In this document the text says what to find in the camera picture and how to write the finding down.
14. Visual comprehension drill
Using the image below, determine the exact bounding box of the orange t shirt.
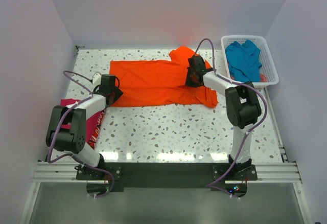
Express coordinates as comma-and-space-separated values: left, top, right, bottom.
109, 46, 218, 108

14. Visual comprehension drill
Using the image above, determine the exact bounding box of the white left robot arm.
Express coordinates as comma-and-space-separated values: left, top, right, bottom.
45, 74, 123, 179

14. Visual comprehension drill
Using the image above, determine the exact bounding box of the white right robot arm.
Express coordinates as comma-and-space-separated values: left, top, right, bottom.
185, 55, 262, 180

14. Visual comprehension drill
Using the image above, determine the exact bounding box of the magenta folded t shirt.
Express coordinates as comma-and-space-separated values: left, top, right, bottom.
59, 98, 103, 145

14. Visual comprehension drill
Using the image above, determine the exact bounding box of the blue t shirt in basket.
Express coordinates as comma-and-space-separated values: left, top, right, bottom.
225, 40, 262, 74

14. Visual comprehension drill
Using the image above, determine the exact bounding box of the pink garment in basket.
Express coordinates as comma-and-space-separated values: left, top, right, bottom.
230, 72, 268, 83

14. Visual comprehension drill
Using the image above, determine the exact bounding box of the white plastic laundry basket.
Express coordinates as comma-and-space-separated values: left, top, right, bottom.
221, 35, 279, 89

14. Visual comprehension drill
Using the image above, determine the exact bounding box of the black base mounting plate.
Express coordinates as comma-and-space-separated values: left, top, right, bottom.
75, 163, 258, 196

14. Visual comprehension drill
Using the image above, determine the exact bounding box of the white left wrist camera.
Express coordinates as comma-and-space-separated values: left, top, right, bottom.
91, 72, 102, 85

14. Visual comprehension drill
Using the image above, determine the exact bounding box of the aluminium front rail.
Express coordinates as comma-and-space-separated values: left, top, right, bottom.
33, 162, 302, 184

